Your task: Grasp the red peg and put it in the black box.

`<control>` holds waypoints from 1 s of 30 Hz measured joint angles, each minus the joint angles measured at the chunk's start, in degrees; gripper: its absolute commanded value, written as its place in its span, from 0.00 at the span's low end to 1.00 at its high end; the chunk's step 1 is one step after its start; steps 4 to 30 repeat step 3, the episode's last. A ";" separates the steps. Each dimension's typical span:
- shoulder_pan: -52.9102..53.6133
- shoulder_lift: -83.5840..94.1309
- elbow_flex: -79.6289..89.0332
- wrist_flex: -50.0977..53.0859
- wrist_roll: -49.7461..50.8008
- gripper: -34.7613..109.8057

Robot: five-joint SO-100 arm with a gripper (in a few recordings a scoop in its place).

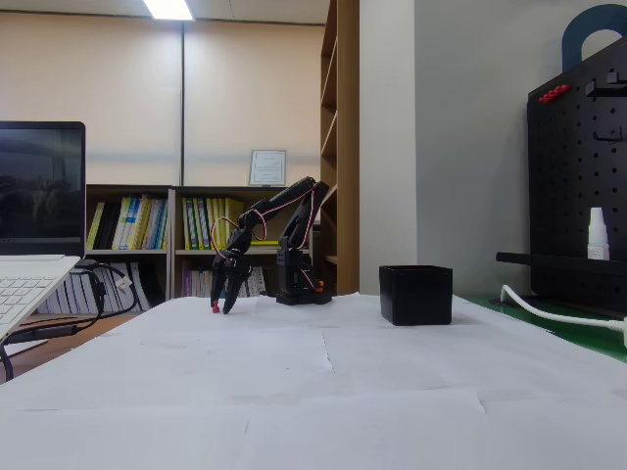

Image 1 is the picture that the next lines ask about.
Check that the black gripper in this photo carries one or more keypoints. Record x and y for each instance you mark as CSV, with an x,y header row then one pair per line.
x,y
231,268

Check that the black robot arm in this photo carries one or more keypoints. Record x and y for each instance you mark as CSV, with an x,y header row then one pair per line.
x,y
294,274

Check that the black square cup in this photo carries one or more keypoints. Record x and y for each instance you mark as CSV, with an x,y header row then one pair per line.
x,y
416,298

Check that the low wooden bookshelf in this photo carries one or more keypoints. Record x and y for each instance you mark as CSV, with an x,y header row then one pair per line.
x,y
127,188
172,279

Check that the flat yellow book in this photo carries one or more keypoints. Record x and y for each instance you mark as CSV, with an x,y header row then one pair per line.
x,y
272,243

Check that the upright yellow book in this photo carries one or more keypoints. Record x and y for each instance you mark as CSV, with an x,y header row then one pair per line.
x,y
234,210

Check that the orange black table clamp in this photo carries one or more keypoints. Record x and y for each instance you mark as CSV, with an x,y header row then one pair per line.
x,y
319,285

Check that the framed certificate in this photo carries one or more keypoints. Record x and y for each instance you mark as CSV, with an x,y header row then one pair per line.
x,y
268,167

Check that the black binder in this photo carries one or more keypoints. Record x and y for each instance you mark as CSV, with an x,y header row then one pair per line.
x,y
109,225

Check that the leaning yellow book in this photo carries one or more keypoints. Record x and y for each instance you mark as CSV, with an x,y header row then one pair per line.
x,y
96,225

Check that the black adapter dongle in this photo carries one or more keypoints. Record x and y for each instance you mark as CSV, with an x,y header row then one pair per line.
x,y
49,331

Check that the tall wooden bookshelf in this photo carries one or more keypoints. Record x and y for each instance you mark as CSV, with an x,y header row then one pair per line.
x,y
348,147

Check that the beige roller blind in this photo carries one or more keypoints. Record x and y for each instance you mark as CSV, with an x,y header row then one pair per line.
x,y
98,98
245,98

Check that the white laptop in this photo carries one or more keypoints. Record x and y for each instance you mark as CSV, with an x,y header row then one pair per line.
x,y
39,196

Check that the ceiling light panel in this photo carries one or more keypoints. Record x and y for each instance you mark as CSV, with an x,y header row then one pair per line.
x,y
169,9

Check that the black pegboard shelf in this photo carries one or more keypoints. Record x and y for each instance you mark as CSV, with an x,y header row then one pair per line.
x,y
539,259

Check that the black pegboard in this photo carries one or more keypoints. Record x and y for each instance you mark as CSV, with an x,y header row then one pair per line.
x,y
563,196

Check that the small white bottle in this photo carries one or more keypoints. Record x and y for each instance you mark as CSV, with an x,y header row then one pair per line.
x,y
598,240

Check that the white power strip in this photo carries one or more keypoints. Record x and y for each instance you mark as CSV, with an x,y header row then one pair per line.
x,y
625,338

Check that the black pegboard hook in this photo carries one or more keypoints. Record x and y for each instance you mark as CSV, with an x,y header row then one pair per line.
x,y
607,137
612,77
600,89

